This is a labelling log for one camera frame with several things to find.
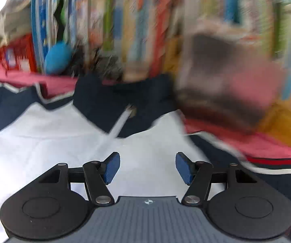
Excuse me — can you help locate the grey and pink cloth bundle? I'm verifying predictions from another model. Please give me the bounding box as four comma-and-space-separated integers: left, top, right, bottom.
174, 20, 286, 135

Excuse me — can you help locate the pink blanket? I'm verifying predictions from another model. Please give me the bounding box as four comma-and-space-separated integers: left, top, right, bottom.
0, 63, 291, 169

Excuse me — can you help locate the row of colourful books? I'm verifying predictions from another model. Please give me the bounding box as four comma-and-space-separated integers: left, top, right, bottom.
32, 0, 291, 104

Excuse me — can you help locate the blue plush ball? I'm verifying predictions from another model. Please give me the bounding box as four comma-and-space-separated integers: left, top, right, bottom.
44, 42, 73, 75

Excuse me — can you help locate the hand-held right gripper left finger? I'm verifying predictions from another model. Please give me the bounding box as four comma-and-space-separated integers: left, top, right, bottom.
38, 152, 121, 206

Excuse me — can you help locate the red and white box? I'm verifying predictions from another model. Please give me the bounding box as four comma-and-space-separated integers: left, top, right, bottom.
0, 34, 38, 73

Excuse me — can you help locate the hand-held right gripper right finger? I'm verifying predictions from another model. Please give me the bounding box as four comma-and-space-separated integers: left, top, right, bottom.
175, 152, 258, 206

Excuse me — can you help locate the navy and white jacket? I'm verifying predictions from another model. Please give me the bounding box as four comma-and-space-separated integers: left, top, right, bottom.
0, 73, 291, 243

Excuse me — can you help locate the dark furry toy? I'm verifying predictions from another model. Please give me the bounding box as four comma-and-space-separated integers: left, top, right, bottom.
68, 46, 124, 82

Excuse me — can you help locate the grey and white cloth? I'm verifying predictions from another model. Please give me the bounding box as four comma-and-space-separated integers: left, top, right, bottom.
0, 0, 34, 46

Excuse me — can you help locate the yellow plush toy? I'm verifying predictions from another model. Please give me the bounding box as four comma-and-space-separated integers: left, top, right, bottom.
259, 101, 291, 148

